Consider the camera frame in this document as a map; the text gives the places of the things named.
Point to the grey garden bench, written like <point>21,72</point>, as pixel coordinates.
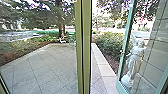
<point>62,40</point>

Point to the green garden shrub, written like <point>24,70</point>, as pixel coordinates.
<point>108,43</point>

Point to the tree trunk outdoors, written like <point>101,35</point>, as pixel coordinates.
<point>61,23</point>

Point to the concrete garden path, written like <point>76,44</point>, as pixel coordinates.
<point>43,70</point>

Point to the white garden statue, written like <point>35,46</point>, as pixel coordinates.
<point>132,61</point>

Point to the green framed glass door wall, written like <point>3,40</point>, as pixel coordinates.
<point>83,46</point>

